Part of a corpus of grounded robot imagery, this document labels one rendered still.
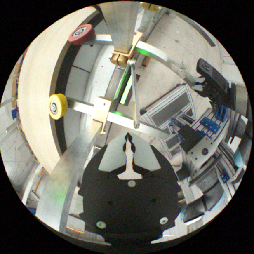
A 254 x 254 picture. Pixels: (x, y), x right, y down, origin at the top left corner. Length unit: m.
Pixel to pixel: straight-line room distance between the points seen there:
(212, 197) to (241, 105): 0.39
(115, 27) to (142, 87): 1.00
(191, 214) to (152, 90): 1.28
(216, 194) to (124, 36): 0.61
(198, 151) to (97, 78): 0.63
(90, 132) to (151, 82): 1.06
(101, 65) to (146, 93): 0.78
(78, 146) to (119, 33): 0.22
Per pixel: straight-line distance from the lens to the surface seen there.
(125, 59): 0.22
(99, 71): 0.49
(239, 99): 0.25
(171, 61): 0.25
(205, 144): 0.39
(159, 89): 1.18
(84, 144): 0.15
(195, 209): 0.51
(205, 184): 0.48
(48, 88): 0.30
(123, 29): 0.15
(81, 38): 0.27
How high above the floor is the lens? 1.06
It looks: 62 degrees down
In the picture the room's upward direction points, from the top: 179 degrees clockwise
